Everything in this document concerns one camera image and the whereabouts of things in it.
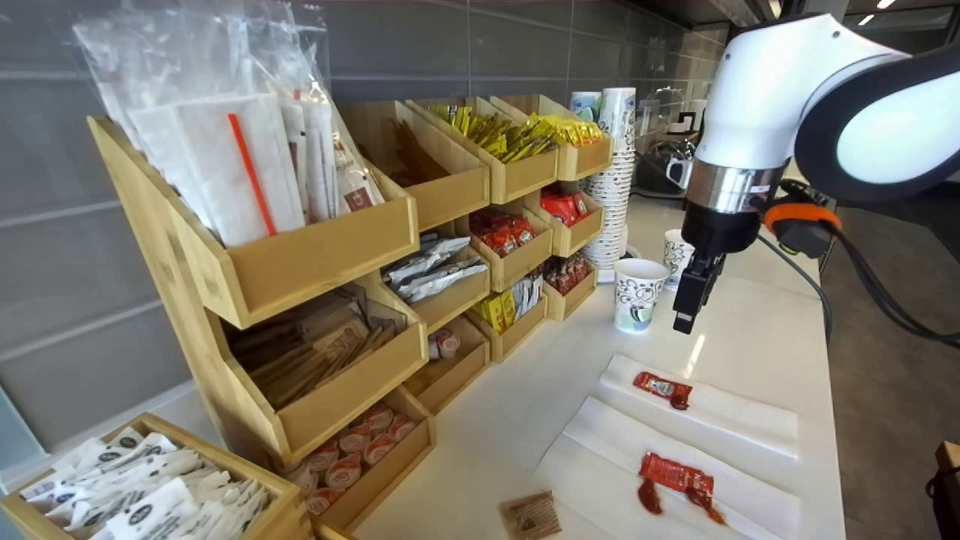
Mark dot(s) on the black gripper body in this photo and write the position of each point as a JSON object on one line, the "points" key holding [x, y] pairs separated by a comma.
{"points": [[720, 231]]}

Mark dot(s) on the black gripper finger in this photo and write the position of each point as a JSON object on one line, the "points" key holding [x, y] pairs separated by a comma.
{"points": [[685, 316], [711, 281]]}

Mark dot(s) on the red ketchup sachet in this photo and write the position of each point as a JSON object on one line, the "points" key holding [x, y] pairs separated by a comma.
{"points": [[662, 390]]}

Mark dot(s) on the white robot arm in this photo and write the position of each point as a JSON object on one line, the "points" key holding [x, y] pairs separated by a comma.
{"points": [[769, 91]]}

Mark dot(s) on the opened leaking red sauce sachet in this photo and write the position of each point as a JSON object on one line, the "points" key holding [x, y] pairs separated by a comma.
{"points": [[679, 474]]}

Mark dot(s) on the small red sauce spill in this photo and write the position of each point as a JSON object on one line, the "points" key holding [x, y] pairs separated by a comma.
{"points": [[648, 496]]}

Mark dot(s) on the long red sauce spill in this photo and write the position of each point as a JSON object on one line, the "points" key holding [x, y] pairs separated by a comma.
{"points": [[709, 508]]}

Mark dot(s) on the white sachet pile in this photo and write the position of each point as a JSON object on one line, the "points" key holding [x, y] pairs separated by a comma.
{"points": [[139, 490]]}

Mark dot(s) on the patterned paper cup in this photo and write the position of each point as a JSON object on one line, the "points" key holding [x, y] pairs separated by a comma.
{"points": [[677, 258], [636, 295]]}

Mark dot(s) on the red white packets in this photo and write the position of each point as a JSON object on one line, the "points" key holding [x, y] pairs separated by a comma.
{"points": [[720, 410]]}

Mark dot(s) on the black coffee machine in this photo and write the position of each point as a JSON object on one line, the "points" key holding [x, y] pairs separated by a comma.
{"points": [[662, 138]]}

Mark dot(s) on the red packet pile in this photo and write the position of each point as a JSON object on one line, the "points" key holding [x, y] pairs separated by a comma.
{"points": [[567, 275], [564, 208], [502, 231]]}

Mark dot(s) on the bamboo rack with yellow packets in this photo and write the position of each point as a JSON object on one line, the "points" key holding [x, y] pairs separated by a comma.
{"points": [[585, 159], [520, 178]]}

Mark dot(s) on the wide white paper napkin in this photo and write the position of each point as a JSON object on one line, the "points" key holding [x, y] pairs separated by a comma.
{"points": [[601, 468]]}

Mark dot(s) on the small yellow packet pile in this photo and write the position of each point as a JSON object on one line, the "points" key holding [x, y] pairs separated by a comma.
{"points": [[495, 312]]}

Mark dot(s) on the small creamer cups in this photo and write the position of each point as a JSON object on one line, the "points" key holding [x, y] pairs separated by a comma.
{"points": [[446, 346]]}

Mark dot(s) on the brown sugar packet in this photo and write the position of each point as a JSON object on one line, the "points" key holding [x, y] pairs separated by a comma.
{"points": [[530, 517]]}

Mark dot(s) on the silver packet pile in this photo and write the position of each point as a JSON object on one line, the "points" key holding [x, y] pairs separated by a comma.
{"points": [[436, 271]]}

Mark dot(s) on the bamboo rack with silver packets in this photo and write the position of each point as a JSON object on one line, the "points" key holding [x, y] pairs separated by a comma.
{"points": [[451, 196]]}

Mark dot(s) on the wooden table top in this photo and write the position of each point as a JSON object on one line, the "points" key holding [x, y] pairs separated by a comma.
{"points": [[949, 453]]}

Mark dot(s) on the creamer cup pile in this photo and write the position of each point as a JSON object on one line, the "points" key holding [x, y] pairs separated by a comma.
{"points": [[348, 451]]}

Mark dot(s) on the brown stirrer pile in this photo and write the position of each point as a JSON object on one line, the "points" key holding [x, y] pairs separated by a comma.
{"points": [[309, 348]]}

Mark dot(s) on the large bamboo rack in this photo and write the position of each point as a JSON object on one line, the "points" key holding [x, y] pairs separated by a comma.
{"points": [[301, 258]]}

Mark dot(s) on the bamboo tray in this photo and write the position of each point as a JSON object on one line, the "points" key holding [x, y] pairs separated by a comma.
{"points": [[281, 519]]}

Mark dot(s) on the red drinking straw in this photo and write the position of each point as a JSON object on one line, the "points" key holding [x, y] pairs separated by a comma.
{"points": [[253, 176]]}

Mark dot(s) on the clear plastic bag of straws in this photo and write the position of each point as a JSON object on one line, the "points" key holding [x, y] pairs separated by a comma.
{"points": [[200, 151]]}

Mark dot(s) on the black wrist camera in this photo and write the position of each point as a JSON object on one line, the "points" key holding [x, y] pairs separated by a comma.
{"points": [[807, 241]]}

